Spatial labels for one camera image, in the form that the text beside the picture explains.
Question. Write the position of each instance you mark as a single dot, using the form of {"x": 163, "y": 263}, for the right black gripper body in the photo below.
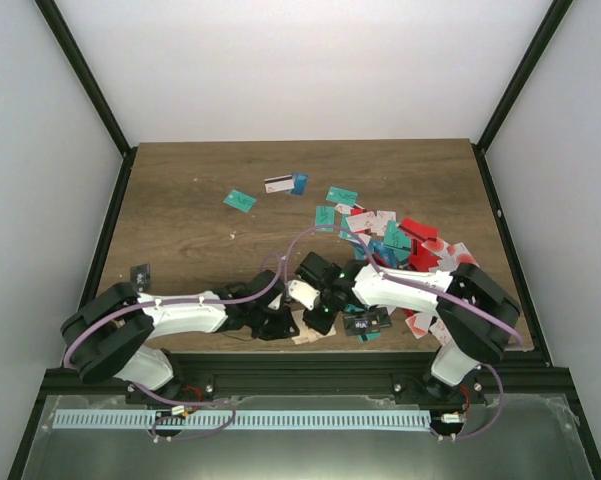
{"x": 327, "y": 320}

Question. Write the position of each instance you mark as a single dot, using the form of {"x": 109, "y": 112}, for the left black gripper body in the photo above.
{"x": 266, "y": 327}

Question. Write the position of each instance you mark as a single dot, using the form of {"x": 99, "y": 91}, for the beige leather card holder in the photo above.
{"x": 306, "y": 334}

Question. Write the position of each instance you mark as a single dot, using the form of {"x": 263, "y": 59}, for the black card front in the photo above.
{"x": 140, "y": 277}

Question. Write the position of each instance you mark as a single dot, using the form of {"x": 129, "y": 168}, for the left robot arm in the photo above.
{"x": 106, "y": 339}

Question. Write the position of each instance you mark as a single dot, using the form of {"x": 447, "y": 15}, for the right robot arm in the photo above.
{"x": 478, "y": 314}

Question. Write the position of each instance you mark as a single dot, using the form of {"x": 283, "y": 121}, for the black card right pile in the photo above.
{"x": 366, "y": 323}

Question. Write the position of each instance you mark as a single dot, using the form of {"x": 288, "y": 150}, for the teal card upright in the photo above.
{"x": 324, "y": 218}

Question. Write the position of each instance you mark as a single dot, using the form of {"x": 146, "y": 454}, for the teal VIP card top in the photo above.
{"x": 342, "y": 196}

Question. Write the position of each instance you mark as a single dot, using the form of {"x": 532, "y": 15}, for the blue card top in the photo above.
{"x": 300, "y": 181}

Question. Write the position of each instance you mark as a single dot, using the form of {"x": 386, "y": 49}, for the white card magnetic stripe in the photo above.
{"x": 279, "y": 184}

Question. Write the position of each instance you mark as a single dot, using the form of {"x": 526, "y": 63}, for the teal card far left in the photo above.
{"x": 239, "y": 201}

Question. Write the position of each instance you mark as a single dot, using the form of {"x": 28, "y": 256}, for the white red patterned card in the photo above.
{"x": 448, "y": 257}

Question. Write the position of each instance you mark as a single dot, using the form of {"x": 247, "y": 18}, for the light blue slotted strip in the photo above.
{"x": 400, "y": 420}

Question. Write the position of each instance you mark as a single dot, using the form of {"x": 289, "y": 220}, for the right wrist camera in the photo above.
{"x": 303, "y": 293}

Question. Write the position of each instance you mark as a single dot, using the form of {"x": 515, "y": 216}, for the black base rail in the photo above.
{"x": 406, "y": 377}

